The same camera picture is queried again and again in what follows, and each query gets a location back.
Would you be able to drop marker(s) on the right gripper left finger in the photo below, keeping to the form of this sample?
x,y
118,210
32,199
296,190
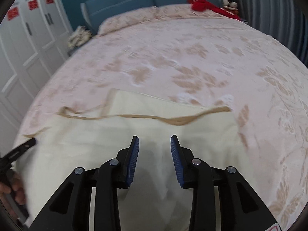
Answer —
x,y
69,207

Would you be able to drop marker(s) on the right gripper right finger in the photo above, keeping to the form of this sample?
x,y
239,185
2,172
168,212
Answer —
x,y
221,195

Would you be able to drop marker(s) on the pile of cream clothes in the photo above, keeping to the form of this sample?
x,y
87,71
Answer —
x,y
79,37

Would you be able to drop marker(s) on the white wardrobe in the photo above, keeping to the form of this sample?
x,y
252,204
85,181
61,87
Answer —
x,y
34,37

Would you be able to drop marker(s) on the pink floral bedspread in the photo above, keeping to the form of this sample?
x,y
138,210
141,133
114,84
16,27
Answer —
x,y
232,94

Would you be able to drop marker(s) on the left pink floral pillow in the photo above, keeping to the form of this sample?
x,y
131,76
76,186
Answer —
x,y
127,19

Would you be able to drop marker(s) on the pink floral pillow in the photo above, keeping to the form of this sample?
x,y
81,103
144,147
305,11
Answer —
x,y
127,19
183,11

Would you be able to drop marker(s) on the small plush dolls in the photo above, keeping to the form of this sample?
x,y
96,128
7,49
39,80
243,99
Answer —
x,y
231,6

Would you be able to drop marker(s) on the grey blue curtain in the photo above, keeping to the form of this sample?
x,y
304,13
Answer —
x,y
281,19

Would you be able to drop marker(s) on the right pink floral pillow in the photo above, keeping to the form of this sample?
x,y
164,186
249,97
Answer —
x,y
183,11

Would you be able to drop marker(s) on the red garment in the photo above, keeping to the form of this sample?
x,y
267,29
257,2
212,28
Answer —
x,y
203,5

